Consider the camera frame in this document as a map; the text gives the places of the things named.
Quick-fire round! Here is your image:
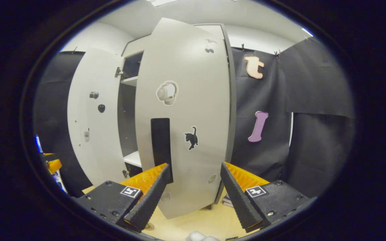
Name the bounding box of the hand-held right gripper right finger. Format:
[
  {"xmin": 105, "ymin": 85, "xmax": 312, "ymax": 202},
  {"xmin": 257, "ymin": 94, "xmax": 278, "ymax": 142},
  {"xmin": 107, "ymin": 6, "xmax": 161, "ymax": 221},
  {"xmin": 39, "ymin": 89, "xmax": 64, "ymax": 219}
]
[{"xmin": 220, "ymin": 162, "xmax": 317, "ymax": 234}]

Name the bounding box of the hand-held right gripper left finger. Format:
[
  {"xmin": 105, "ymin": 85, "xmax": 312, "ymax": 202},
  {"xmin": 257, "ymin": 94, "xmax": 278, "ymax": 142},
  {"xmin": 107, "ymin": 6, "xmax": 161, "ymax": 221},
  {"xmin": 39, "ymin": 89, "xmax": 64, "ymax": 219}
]
[{"xmin": 73, "ymin": 163, "xmax": 170, "ymax": 232}]

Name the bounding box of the white cabinet door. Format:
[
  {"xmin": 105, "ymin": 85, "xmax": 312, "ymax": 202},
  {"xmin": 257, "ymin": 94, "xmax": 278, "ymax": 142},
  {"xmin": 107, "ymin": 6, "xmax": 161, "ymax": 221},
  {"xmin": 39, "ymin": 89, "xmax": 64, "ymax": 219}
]
[
  {"xmin": 135, "ymin": 17, "xmax": 231, "ymax": 220},
  {"xmin": 67, "ymin": 48, "xmax": 128, "ymax": 186}
]

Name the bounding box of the white cabinet with grey interior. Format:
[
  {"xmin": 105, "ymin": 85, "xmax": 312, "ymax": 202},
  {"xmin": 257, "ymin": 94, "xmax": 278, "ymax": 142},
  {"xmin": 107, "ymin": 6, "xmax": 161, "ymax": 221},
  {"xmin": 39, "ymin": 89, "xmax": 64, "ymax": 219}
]
[{"xmin": 117, "ymin": 23, "xmax": 237, "ymax": 211}]

